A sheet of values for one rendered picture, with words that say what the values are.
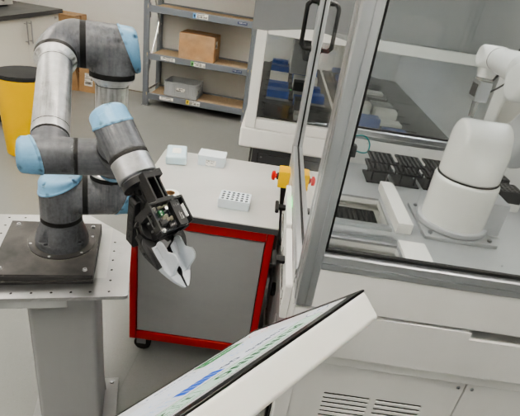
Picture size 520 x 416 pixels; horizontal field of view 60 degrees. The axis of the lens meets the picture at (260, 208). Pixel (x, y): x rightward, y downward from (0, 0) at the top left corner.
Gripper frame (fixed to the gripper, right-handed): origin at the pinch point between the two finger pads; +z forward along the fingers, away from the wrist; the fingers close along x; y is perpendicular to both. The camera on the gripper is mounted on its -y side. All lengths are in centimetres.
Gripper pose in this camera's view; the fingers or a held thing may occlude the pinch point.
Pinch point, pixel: (181, 281)
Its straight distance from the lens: 84.9
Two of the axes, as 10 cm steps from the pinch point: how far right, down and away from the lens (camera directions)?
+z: 4.5, 8.8, -1.4
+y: 5.6, -4.1, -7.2
